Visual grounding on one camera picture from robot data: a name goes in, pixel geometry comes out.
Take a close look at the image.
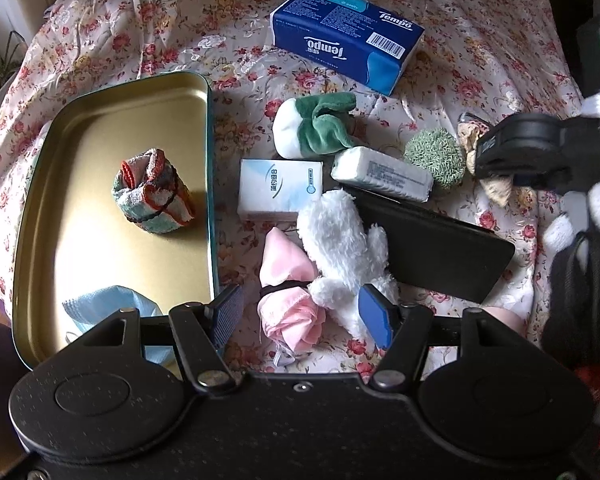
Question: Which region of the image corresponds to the pink cloth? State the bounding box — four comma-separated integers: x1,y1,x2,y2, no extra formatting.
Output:
258,228,326,356

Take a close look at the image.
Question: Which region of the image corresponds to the black flat case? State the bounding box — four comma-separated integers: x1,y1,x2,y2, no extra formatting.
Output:
342,185,515,304

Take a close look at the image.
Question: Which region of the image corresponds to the green fuzzy ball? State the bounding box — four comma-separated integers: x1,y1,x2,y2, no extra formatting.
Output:
403,128,466,191

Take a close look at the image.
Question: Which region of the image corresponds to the blue Tempo tissue pack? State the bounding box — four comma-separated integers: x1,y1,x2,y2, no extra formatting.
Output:
270,0,425,96

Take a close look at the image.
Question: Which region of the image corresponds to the gold metal tin tray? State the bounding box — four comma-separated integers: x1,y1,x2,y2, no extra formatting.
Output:
12,72,220,367

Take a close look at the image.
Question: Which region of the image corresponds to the floral bed sheet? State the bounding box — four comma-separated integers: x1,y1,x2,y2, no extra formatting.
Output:
0,0,586,376

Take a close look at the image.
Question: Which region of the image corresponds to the white blue tissue packet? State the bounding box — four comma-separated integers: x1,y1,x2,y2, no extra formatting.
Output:
237,158,323,221

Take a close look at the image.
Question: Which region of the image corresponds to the white fluffy plush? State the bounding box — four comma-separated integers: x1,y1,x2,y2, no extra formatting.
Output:
297,190,399,344

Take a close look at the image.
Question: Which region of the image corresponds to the white tissue pack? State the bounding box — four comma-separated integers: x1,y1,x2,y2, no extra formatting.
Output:
330,146,434,203

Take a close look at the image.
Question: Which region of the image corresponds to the light blue face mask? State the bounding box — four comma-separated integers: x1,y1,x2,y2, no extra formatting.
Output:
61,285,175,366

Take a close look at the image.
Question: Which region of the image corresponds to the red striped sock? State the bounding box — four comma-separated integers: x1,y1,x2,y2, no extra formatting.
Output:
111,148,196,234

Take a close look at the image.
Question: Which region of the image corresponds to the white and green plush toy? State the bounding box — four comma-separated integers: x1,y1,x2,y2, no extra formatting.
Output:
273,92,356,159

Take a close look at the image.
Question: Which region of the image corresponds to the beige patterned cloth item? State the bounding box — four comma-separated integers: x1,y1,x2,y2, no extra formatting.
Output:
457,112,513,208

